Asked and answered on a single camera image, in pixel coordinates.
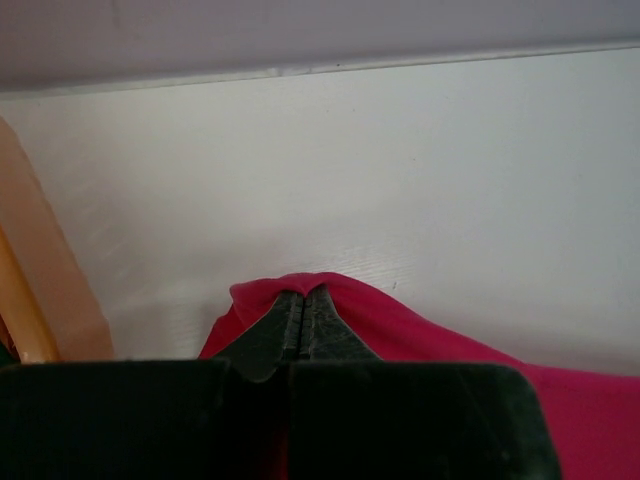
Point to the orange plastic basket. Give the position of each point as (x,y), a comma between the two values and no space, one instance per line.
(47,305)

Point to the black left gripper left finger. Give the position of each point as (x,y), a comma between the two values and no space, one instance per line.
(219,418)

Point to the red t-shirt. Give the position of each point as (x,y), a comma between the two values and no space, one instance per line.
(593,417)

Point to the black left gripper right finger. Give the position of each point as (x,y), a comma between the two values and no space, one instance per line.
(356,416)

